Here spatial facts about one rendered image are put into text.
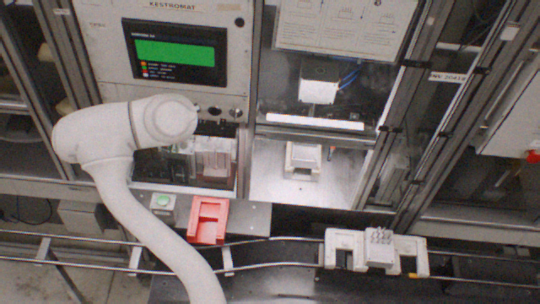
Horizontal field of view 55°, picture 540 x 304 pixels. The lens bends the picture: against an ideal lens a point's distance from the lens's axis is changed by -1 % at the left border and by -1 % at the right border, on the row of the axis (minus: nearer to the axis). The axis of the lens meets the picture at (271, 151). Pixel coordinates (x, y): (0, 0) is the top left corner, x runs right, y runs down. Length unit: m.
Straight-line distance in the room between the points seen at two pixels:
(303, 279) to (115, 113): 1.19
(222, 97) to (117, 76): 0.29
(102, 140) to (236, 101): 0.50
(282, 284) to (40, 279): 1.37
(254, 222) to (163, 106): 0.93
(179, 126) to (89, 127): 0.18
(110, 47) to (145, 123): 0.38
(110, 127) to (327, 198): 1.07
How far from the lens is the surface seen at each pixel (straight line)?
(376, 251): 1.86
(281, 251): 2.08
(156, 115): 1.02
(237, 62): 1.33
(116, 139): 1.06
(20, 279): 2.95
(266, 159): 2.01
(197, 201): 1.84
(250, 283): 2.02
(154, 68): 1.37
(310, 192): 1.94
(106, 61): 1.43
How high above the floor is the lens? 2.57
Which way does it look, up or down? 55 degrees down
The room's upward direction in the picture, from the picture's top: 7 degrees clockwise
